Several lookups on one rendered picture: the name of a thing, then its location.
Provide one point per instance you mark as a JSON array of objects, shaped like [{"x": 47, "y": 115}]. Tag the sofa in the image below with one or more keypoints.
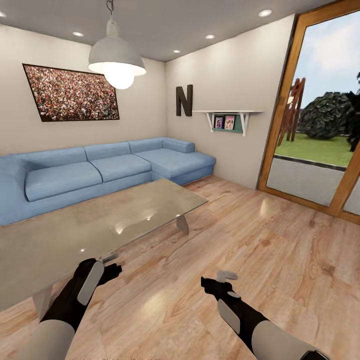
[{"x": 37, "y": 183}]

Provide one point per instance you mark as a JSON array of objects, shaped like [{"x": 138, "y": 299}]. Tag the coffee table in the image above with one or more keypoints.
[{"x": 40, "y": 252}]

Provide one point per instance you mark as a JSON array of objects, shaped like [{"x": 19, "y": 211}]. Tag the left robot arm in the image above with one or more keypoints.
[{"x": 52, "y": 337}]

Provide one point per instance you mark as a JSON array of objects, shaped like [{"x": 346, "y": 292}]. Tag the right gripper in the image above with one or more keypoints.
[{"x": 211, "y": 286}]

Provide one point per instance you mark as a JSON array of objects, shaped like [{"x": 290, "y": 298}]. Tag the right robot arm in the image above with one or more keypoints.
[{"x": 265, "y": 339}]

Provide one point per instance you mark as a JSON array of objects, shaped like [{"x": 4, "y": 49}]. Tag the decorative sign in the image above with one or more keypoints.
[{"x": 181, "y": 99}]

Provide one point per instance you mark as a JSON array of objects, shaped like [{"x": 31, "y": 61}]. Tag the room light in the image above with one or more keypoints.
[{"x": 114, "y": 49}]

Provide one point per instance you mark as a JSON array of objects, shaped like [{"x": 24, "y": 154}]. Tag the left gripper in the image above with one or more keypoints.
[{"x": 112, "y": 271}]

